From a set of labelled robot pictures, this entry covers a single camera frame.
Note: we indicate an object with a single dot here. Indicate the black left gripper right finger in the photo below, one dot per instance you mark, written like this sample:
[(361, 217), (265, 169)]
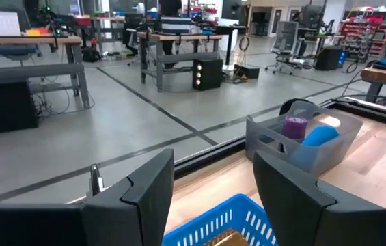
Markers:
[(298, 212)]

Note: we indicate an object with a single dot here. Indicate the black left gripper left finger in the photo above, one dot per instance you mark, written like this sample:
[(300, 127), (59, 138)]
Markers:
[(145, 212)]

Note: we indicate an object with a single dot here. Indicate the blue bandage roll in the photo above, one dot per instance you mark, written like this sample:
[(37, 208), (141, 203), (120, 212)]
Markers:
[(320, 135)]

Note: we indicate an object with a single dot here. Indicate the blue slotted plastic basket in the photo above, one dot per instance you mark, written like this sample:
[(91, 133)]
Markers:
[(220, 215)]

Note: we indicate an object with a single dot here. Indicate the grey translucent plastic bin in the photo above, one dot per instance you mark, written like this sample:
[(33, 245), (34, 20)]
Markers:
[(264, 136)]

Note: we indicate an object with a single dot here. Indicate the red parts bin shelving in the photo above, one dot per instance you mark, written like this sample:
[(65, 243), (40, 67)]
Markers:
[(360, 30)]

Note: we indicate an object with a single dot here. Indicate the black clamp lever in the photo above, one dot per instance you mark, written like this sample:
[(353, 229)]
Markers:
[(95, 177)]

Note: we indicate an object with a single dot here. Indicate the black floor box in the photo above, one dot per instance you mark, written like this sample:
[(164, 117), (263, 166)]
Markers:
[(247, 71)]

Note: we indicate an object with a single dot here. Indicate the black computer tower orange lights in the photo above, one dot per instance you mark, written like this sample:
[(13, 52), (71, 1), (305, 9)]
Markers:
[(213, 73)]

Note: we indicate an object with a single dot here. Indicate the black computer tower blue light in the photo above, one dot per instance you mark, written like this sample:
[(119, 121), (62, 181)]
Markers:
[(327, 58)]

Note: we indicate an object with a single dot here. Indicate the black bag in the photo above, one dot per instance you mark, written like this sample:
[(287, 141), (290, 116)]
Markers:
[(92, 54)]

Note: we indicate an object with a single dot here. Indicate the black computer tower purple lights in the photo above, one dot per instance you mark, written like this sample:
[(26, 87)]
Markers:
[(11, 106)]

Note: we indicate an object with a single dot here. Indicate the grey office chair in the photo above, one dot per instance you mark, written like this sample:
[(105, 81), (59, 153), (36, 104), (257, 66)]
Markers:
[(285, 36)]

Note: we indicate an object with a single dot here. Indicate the grey-legged wooden-top workbench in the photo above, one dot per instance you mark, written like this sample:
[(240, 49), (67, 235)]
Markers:
[(179, 37)]

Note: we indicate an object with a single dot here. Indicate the black desk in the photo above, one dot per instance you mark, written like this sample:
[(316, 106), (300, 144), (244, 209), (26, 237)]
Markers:
[(230, 29)]

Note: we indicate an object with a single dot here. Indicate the dark desktop monitor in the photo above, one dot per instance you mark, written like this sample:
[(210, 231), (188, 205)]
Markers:
[(312, 15)]

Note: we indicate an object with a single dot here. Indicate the person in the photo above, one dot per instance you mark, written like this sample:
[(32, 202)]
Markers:
[(169, 7)]

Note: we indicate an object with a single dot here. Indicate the blue stool seat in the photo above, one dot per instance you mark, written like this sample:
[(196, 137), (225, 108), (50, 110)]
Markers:
[(15, 50)]

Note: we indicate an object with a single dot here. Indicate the long wooden-top workbench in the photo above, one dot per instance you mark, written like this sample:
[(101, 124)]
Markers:
[(25, 40)]

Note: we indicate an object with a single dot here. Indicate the orange yellow box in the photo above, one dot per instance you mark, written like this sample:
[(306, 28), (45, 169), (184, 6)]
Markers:
[(37, 32)]

